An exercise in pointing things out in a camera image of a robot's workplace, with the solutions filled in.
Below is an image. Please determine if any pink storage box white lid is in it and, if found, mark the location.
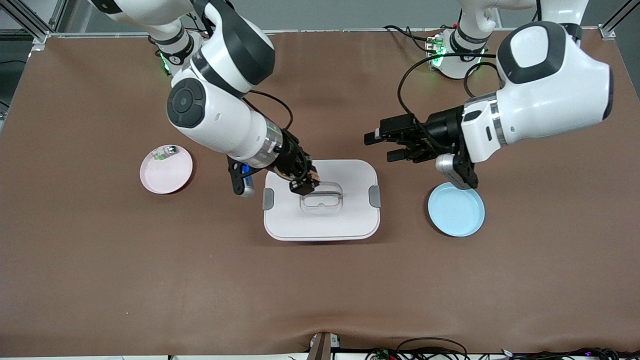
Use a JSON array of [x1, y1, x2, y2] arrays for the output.
[[262, 159, 382, 242]]

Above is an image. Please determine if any light blue round plate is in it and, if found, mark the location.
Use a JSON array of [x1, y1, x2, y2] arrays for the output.
[[427, 181, 486, 238]]

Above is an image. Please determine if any brown table cover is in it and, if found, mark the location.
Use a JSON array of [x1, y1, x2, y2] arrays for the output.
[[0, 27, 640, 358]]

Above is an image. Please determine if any pink round plate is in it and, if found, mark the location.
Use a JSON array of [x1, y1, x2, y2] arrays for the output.
[[139, 145, 194, 195]]

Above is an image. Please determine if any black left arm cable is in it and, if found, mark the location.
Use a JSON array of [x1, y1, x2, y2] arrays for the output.
[[397, 52, 501, 151]]

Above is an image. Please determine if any black base cable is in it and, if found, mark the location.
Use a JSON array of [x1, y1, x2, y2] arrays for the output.
[[382, 24, 436, 53]]

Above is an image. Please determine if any aluminium table edge rail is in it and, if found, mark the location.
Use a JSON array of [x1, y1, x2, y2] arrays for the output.
[[37, 27, 608, 38]]

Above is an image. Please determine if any metal table edge bracket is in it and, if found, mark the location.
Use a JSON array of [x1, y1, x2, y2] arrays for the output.
[[306, 332, 342, 360]]

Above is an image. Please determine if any black looped cable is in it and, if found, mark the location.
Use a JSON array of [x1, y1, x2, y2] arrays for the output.
[[396, 337, 469, 360]]

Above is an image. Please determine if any coloured cable bundle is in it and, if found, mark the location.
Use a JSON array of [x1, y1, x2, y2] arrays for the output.
[[365, 347, 640, 360]]

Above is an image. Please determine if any aluminium frame post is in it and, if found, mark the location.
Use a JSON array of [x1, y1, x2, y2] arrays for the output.
[[0, 0, 68, 51]]

